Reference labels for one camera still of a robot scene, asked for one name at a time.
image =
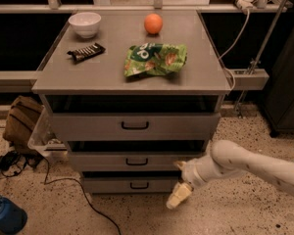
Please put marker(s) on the green chip bag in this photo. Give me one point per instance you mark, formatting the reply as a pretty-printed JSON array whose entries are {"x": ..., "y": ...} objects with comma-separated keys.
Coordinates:
[{"x": 154, "y": 59}]

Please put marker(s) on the white ceramic bowl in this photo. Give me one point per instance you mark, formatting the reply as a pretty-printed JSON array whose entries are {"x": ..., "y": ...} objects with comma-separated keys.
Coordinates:
[{"x": 85, "y": 24}]

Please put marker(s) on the clear plastic bin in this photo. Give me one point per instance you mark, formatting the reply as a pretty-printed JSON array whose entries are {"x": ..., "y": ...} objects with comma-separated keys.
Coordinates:
[{"x": 44, "y": 141}]

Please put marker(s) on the dark chocolate bar wrapper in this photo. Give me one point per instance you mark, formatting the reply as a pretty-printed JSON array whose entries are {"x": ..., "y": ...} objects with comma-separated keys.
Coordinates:
[{"x": 88, "y": 52}]

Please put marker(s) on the blue water jug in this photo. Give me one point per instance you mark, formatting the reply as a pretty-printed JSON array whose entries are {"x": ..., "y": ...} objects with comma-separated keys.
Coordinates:
[{"x": 12, "y": 218}]

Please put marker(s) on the grey top drawer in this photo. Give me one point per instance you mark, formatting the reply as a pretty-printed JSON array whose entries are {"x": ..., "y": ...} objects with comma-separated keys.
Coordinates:
[{"x": 122, "y": 127}]

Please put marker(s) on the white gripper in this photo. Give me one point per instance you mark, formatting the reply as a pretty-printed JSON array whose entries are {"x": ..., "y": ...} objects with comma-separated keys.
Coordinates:
[{"x": 188, "y": 173}]

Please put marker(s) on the dark cabinet at right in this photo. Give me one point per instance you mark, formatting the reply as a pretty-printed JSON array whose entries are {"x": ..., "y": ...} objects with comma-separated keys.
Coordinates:
[{"x": 277, "y": 101}]

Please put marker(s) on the brown backpack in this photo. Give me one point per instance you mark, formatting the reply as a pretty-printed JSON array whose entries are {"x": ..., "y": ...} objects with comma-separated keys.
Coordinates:
[{"x": 21, "y": 120}]

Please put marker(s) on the metal stand pole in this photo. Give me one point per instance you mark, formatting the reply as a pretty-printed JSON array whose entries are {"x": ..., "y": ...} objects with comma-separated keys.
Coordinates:
[{"x": 251, "y": 69}]

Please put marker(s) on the grey bottom drawer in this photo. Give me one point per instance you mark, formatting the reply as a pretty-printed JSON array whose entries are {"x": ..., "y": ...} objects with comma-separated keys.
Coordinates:
[{"x": 129, "y": 182}]

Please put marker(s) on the grey drawer cabinet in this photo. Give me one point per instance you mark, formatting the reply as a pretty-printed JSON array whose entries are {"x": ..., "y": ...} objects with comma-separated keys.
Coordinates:
[{"x": 98, "y": 85}]

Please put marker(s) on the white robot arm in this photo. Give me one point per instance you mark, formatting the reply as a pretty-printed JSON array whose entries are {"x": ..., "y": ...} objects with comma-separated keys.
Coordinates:
[{"x": 226, "y": 159}]

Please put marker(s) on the orange fruit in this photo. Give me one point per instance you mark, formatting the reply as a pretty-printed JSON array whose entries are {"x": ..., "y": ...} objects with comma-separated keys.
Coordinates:
[{"x": 153, "y": 23}]

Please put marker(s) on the grey drawer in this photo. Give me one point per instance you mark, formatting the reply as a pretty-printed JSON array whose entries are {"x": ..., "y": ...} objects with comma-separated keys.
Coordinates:
[
  {"x": 129, "y": 182},
  {"x": 122, "y": 127},
  {"x": 132, "y": 155}
]

